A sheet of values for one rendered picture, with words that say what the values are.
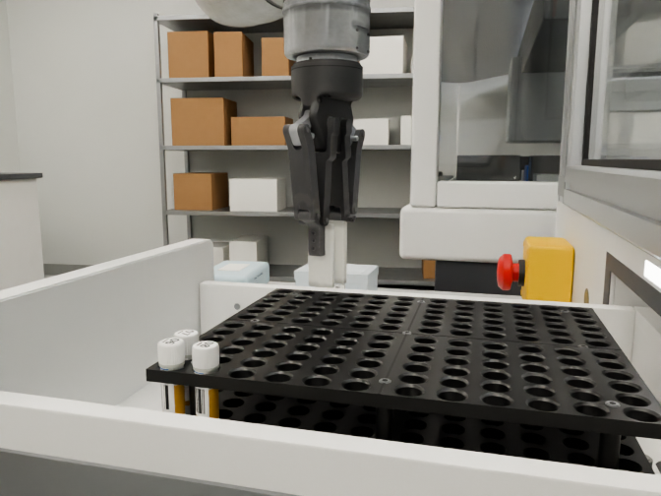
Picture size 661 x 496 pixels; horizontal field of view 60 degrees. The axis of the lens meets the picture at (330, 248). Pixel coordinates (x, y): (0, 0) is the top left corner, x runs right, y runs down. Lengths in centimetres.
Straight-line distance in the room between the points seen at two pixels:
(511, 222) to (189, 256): 75
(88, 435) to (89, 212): 501
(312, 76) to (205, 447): 43
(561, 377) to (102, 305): 27
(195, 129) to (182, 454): 414
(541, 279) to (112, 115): 469
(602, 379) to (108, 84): 498
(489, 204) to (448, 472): 93
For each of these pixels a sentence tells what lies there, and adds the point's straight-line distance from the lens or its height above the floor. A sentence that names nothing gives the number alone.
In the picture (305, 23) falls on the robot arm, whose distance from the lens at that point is 60.
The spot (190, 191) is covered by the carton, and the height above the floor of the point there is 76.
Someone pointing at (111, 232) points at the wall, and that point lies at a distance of 518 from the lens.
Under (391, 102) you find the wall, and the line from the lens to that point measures 452.
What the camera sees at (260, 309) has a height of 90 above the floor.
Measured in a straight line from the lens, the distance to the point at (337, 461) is 22.
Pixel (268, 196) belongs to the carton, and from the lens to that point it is 416.
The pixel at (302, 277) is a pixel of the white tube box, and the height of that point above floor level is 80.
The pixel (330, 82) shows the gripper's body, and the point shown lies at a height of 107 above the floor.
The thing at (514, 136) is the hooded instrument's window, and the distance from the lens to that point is 114.
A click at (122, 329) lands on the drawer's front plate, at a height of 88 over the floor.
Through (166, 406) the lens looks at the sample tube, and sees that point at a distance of 29.
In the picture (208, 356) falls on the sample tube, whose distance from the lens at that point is 27.
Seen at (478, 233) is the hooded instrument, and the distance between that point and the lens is 112.
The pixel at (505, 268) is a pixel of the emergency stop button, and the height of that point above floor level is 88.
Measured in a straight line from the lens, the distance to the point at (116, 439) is 26.
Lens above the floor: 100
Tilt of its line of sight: 9 degrees down
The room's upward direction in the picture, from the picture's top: straight up
